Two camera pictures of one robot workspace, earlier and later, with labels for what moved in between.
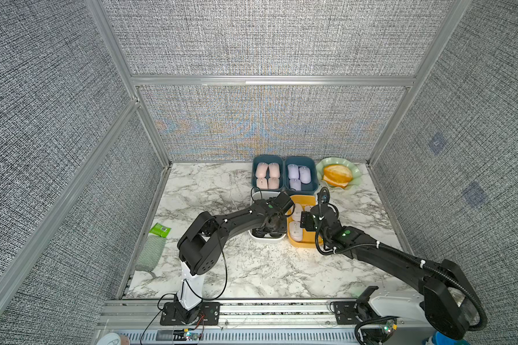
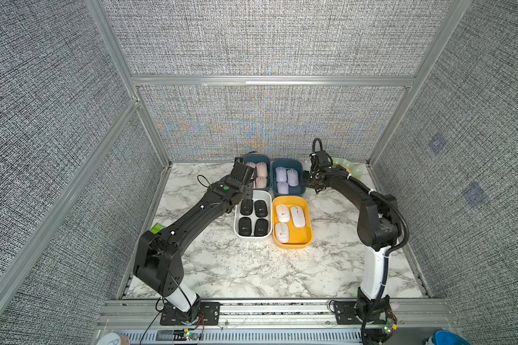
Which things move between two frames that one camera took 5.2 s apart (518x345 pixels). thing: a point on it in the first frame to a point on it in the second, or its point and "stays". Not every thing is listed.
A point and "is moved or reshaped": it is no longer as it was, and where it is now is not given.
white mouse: x=297 y=213 is moved or reshaped
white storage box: x=262 y=195 is moved or reshaped
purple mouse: x=295 y=183 to x=283 y=187
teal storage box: x=269 y=159 to x=262 y=164
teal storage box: x=309 y=188 is moved or reshaped
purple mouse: x=293 y=171 to x=280 y=174
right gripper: x=307 y=218 to x=305 y=174
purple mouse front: x=305 y=175 is moved or reshaped
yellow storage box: x=309 y=238 is moved or reshaped
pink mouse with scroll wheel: x=274 y=168 to x=262 y=169
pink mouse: x=273 y=183 to x=261 y=182
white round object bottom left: x=109 y=338 stays
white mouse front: x=296 y=231 is moved or reshaped
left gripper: x=281 y=231 to x=250 y=182
